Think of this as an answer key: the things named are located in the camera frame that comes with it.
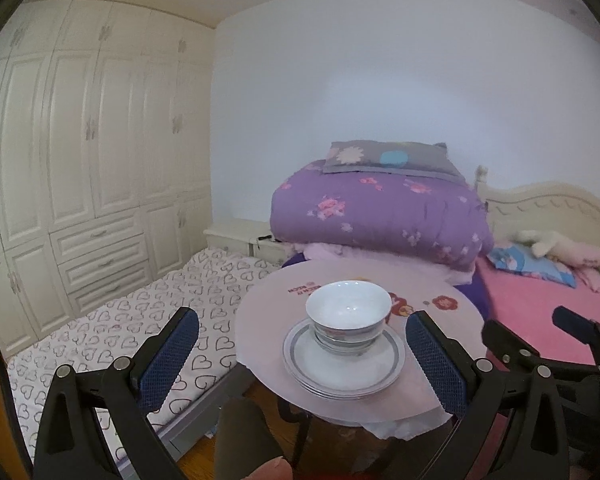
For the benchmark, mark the cream plush toy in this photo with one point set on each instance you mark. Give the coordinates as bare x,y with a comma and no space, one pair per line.
575,250

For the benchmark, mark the pink fleece bed blanket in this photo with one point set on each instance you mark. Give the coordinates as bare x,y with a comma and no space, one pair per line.
520,305

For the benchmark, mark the person's leg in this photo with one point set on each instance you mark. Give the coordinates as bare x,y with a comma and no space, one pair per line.
245,435

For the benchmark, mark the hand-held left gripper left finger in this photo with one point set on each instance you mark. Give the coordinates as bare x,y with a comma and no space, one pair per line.
172,355

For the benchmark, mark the pink printed round table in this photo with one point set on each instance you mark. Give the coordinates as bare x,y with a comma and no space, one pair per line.
270,320

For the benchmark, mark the cream nightstand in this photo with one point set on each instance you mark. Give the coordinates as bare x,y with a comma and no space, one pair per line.
230,235

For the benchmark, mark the white bowl grey band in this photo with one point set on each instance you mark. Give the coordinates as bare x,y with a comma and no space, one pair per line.
347,344

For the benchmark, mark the heart print bed sheet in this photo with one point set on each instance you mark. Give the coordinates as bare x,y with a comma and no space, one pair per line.
105,330

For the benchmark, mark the blue floral pillow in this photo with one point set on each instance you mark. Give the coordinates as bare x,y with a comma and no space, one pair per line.
525,262

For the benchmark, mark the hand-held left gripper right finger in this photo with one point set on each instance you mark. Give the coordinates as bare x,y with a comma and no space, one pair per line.
435,360

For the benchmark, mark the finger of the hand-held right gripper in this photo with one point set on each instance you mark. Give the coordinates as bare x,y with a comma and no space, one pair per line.
577,321
510,342

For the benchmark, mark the grey floral pillow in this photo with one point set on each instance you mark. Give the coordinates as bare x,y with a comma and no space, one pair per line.
380,157

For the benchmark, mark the cream panelled wardrobe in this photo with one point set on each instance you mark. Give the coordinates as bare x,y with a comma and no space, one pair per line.
80,160

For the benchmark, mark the purple floral quilt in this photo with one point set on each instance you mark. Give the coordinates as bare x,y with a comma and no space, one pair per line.
380,215

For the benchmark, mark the cream bed headboard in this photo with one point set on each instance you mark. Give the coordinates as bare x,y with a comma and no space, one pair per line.
545,210

